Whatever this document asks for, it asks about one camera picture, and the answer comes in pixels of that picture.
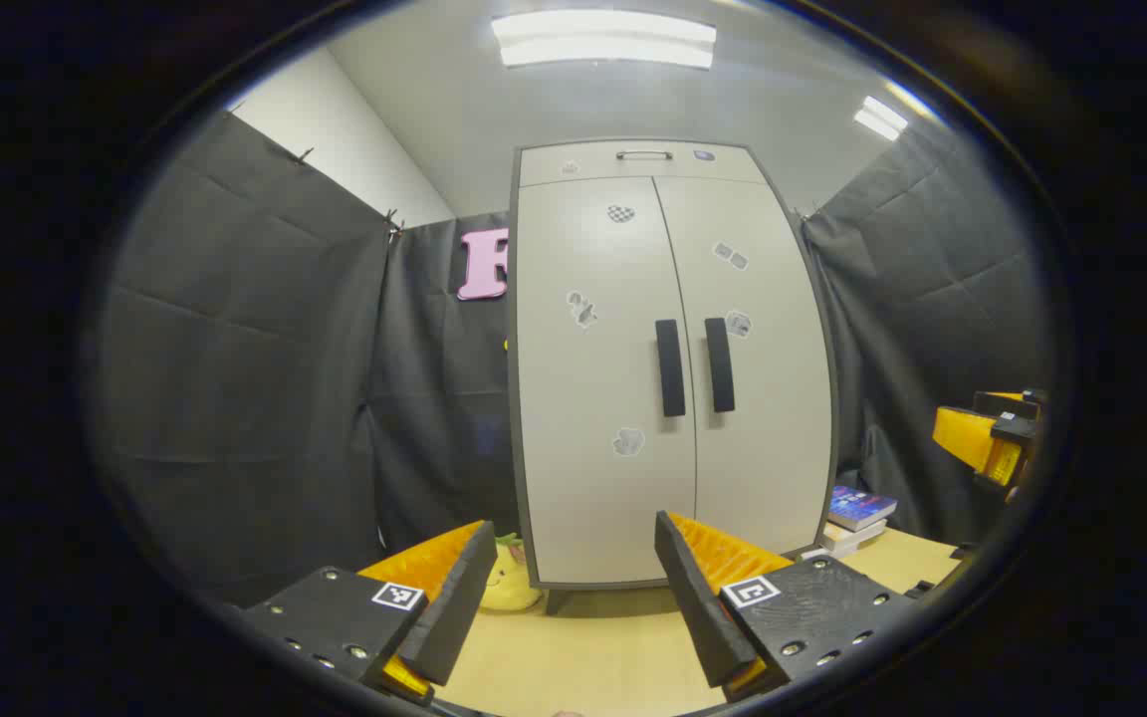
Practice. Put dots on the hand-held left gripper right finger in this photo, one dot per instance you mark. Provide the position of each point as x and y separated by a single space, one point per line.
698 607

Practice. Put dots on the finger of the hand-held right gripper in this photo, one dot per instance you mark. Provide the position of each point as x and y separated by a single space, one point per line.
967 433

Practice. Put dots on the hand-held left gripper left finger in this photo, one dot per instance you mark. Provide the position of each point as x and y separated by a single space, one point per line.
459 607

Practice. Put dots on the grey cabinet door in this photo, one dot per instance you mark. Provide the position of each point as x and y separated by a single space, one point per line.
593 378
773 398

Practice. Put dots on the grey double-door shoe cabinet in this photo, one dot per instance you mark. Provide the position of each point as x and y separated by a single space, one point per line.
613 164

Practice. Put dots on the yellow plush toy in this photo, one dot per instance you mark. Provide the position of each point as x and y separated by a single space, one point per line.
509 583

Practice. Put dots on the blue book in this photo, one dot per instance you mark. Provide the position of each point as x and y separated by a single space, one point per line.
860 506

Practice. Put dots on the white book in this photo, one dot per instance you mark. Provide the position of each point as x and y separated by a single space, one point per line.
850 536

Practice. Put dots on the black backdrop cloth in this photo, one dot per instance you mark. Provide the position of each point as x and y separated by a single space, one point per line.
255 378

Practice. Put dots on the small ceiling light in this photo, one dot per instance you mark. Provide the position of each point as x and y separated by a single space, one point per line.
880 118

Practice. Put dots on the long ceiling light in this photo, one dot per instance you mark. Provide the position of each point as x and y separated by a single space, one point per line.
603 40

